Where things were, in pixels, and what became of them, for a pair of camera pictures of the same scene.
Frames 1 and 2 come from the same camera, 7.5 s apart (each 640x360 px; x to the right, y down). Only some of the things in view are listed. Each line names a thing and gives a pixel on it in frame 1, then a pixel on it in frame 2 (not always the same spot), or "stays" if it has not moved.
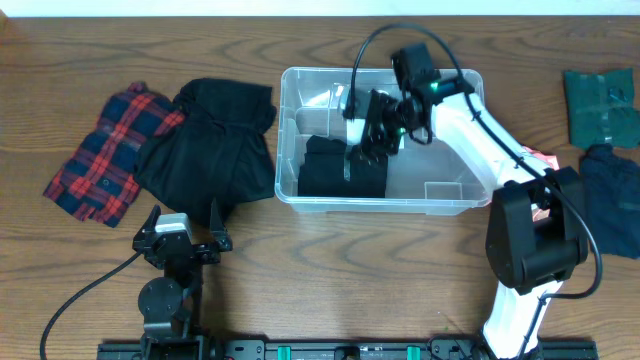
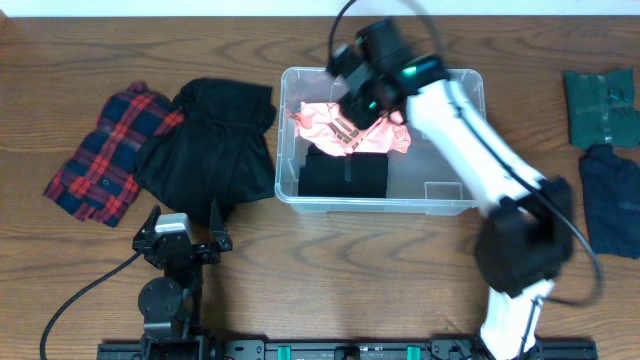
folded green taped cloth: [600, 107] stays
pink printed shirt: [551, 162] -> [327, 128]
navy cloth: [610, 195] stays
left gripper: [220, 243] stays
